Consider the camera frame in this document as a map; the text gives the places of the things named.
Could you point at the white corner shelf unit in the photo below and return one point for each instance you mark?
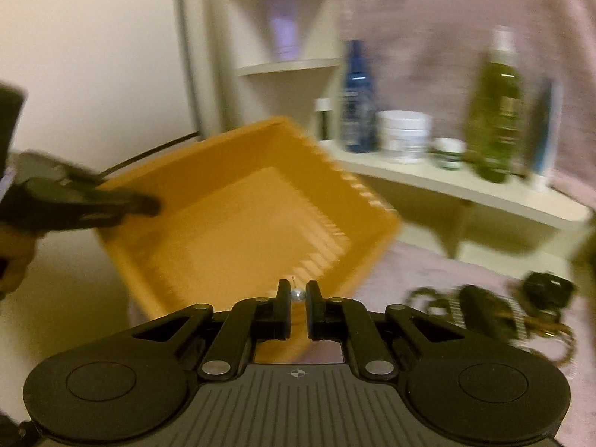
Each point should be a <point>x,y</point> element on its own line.
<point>465,191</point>

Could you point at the small white green jar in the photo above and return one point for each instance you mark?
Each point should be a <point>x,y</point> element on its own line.
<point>449,153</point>

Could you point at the dark oval jewelry piece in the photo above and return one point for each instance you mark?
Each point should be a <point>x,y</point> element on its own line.
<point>482,309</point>

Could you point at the small dark bottle white cap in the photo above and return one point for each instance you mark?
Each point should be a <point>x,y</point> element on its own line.
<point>323,121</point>

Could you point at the white cream jar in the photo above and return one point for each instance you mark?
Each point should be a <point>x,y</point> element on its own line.
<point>404,137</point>

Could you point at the blue bottle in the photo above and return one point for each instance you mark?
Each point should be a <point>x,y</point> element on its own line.
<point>358,102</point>

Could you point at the pink fleece blanket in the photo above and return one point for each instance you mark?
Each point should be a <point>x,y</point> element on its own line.
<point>419,270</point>

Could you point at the person's left hand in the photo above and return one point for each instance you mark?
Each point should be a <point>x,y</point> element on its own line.
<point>16,260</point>

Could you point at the purple tube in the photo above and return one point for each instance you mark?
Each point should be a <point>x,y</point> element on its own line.
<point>285,30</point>

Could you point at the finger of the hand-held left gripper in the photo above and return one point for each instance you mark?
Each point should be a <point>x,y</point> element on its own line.
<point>51,167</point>
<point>93,207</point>

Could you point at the blue tube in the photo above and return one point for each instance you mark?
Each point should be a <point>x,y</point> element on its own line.
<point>542,135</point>

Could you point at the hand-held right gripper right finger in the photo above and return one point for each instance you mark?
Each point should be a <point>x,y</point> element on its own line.
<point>313,313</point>

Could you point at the black square jewelry piece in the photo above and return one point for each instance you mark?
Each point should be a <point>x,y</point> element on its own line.
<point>547,291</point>

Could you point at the small silver earring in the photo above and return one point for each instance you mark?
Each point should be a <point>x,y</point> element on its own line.
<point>296,294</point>

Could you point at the orange plastic tray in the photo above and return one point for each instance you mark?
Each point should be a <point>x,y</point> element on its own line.
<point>242,223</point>

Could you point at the green spray bottle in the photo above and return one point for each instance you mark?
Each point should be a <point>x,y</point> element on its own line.
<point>494,116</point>

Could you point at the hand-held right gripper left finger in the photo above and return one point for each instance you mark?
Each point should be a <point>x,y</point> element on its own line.
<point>285,313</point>

